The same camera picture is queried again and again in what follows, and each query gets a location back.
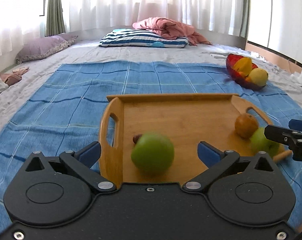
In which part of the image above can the blue plaid cloth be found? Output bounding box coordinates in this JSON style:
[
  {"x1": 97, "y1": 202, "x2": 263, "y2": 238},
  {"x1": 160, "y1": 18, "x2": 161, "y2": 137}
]
[{"x1": 0, "y1": 60, "x2": 302, "y2": 240}]

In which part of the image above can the wooden bed frame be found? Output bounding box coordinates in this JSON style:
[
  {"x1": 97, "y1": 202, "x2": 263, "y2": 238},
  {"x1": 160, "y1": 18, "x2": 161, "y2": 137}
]
[{"x1": 245, "y1": 41, "x2": 302, "y2": 77}]

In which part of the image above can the yellow pear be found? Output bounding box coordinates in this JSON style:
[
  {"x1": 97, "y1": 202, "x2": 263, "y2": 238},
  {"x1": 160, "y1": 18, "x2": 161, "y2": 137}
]
[{"x1": 248, "y1": 68, "x2": 269, "y2": 87}]

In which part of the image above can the grey bed sheet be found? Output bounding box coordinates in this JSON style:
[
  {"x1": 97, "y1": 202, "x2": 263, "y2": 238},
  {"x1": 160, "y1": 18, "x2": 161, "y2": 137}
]
[{"x1": 0, "y1": 37, "x2": 302, "y2": 140}]

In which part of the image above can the green curtain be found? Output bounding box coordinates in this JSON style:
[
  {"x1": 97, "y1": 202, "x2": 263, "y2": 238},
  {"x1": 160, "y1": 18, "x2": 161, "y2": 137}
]
[
  {"x1": 44, "y1": 0, "x2": 66, "y2": 37},
  {"x1": 240, "y1": 0, "x2": 252, "y2": 38}
]

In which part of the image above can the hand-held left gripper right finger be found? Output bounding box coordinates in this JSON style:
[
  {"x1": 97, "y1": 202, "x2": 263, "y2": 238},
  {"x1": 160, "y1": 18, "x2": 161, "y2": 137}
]
[{"x1": 182, "y1": 141, "x2": 279, "y2": 193}]

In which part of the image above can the grey bed headboard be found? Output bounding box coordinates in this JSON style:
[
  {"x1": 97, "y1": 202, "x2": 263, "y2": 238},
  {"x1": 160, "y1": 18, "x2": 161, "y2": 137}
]
[{"x1": 66, "y1": 26, "x2": 248, "y2": 49}]

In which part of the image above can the yellow starfruit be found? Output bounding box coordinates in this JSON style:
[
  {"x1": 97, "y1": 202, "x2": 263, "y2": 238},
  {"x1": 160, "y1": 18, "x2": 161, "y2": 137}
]
[{"x1": 232, "y1": 57, "x2": 255, "y2": 77}]

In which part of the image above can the red glass bowl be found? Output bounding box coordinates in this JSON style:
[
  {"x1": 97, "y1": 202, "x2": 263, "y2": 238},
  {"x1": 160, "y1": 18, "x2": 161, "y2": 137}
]
[{"x1": 225, "y1": 53, "x2": 267, "y2": 91}]

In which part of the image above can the green apple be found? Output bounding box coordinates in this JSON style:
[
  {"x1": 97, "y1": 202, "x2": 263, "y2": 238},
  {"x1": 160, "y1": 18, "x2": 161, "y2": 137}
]
[
  {"x1": 250, "y1": 127, "x2": 281, "y2": 157},
  {"x1": 130, "y1": 132, "x2": 175, "y2": 177}
]

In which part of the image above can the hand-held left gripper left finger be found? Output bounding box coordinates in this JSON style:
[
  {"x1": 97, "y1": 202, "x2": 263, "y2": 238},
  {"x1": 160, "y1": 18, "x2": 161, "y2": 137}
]
[{"x1": 23, "y1": 141, "x2": 117, "y2": 193}]

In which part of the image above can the wooden tray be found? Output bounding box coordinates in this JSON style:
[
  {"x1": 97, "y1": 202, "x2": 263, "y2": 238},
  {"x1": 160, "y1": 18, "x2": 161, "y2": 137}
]
[{"x1": 99, "y1": 93, "x2": 293, "y2": 183}]

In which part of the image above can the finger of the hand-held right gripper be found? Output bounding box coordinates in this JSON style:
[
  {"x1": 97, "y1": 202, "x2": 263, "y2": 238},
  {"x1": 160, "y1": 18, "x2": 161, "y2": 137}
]
[
  {"x1": 264, "y1": 124, "x2": 300, "y2": 146},
  {"x1": 289, "y1": 119, "x2": 302, "y2": 137}
]

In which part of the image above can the purple pillow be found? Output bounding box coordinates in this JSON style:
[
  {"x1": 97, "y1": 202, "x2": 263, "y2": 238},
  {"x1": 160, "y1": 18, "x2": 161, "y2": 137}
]
[{"x1": 15, "y1": 35, "x2": 79, "y2": 64}]

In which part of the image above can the pink blanket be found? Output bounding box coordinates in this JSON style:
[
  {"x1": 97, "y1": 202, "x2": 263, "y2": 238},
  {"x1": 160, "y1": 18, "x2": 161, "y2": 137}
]
[{"x1": 132, "y1": 17, "x2": 213, "y2": 46}]

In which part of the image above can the brownish orange round fruit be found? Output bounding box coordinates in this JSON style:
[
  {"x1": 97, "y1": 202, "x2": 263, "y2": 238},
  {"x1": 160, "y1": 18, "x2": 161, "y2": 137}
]
[{"x1": 235, "y1": 113, "x2": 259, "y2": 139}]

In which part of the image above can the pink garment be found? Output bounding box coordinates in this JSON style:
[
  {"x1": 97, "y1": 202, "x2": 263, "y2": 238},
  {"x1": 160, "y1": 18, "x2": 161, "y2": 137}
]
[{"x1": 0, "y1": 66, "x2": 30, "y2": 85}]

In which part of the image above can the blue white striped pillow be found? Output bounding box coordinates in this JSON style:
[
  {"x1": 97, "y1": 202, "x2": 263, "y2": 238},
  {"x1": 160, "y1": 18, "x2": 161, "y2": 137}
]
[{"x1": 99, "y1": 28, "x2": 189, "y2": 48}]

